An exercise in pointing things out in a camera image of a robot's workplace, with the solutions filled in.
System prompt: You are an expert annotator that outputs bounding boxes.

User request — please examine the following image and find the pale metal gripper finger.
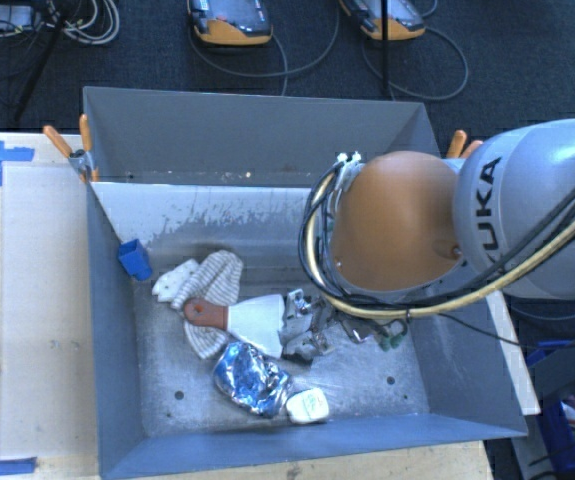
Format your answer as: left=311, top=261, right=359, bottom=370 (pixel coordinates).
left=279, top=288, right=314, bottom=337
left=280, top=328, right=336, bottom=367

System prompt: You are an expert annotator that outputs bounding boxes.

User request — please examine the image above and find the white rounded bar green print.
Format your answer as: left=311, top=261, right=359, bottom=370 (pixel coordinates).
left=285, top=387, right=331, bottom=426

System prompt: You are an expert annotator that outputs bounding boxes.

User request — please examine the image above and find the grey metal bin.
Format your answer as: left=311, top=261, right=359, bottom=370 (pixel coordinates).
left=81, top=86, right=531, bottom=480

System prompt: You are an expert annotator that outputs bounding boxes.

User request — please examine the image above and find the blue and silver foil packet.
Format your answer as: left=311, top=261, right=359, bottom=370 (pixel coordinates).
left=211, top=341, right=294, bottom=419

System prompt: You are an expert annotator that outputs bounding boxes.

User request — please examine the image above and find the white striped cloth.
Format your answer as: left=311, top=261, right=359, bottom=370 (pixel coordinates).
left=170, top=249, right=245, bottom=361

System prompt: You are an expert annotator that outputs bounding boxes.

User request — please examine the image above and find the white flat piece with holes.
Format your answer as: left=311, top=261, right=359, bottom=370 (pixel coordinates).
left=151, top=258, right=201, bottom=304

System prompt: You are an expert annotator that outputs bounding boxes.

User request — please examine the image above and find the blue square block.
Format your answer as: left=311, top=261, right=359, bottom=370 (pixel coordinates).
left=116, top=238, right=154, bottom=282

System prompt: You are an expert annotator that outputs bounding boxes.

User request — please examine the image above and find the pale wood flat board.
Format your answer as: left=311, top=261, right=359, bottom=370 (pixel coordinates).
left=0, top=161, right=99, bottom=462

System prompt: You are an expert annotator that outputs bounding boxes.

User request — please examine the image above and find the brown-handled white scraper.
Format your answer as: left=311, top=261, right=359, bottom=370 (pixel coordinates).
left=182, top=293, right=288, bottom=360

